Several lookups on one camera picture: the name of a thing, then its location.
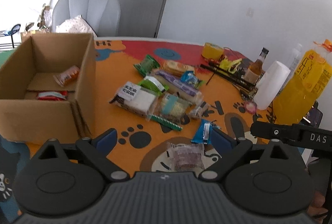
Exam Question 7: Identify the teal cracker package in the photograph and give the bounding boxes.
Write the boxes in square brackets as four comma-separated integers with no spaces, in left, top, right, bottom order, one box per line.
[153,93,192,124]

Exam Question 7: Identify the green striped stick packet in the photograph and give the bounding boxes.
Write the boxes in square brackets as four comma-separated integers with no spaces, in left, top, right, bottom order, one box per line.
[150,114,183,131]

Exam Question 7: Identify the yellow tape roll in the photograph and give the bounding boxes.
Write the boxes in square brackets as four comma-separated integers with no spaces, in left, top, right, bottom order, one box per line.
[201,43,224,61]

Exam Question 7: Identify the orange snack packet in box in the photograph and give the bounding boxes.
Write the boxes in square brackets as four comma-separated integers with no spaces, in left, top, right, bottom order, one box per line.
[54,66,80,87]

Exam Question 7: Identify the colourful cartoon table mat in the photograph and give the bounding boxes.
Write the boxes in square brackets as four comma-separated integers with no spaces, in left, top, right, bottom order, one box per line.
[25,37,307,178]

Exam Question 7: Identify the clear purple cake packet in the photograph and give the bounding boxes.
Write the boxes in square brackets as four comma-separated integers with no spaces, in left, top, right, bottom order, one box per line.
[167,142,204,172]

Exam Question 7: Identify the small green snack packet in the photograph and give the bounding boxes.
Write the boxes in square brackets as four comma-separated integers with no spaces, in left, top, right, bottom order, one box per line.
[138,76,169,95]

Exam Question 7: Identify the black rod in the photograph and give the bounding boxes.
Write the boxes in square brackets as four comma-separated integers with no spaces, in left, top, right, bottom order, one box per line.
[200,64,255,90]

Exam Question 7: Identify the white paper towel roll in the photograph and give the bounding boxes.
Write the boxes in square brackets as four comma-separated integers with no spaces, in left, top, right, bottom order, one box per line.
[253,61,290,110]

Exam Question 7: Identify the white dotted pillow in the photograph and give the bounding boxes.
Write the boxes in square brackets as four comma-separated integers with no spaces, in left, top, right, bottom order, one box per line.
[55,15,97,37]

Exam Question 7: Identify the red snack packet in box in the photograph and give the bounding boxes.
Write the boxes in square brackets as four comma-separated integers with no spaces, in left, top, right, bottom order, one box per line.
[36,91,68,101]

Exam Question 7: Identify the pink fluffy keychain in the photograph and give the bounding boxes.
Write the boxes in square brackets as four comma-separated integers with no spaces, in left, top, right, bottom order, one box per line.
[244,101,257,114]

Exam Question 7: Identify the brown glass bottle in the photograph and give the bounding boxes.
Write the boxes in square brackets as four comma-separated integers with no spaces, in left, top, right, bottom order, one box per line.
[243,48,269,85]

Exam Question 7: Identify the yellow green plastic toy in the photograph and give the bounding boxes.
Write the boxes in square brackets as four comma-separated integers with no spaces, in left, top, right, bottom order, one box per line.
[219,58,242,74]

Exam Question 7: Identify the purple bread package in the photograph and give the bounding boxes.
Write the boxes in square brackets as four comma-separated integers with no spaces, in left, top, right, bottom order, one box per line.
[151,69,203,104]

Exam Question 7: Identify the grey armchair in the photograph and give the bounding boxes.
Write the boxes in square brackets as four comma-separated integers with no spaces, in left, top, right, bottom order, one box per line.
[52,0,120,37]

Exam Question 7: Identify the blue wrapper snack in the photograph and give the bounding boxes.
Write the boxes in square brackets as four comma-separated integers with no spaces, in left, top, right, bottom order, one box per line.
[191,119,220,145]

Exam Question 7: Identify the orange biscuit packet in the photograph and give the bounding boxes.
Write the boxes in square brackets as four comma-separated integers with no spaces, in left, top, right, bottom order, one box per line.
[163,60,195,77]

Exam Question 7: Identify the brown cardboard box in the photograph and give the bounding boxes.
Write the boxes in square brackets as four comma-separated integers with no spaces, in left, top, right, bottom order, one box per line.
[1,33,96,144]

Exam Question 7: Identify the blue snack packet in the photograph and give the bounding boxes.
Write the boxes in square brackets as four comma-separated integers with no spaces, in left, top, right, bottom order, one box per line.
[180,71,204,89]

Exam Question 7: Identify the black wire shoe rack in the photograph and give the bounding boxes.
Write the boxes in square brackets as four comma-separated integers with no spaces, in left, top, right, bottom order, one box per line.
[0,23,22,51]

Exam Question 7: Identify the white labelled snack package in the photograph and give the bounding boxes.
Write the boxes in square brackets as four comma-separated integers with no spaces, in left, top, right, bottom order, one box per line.
[109,81,158,118]

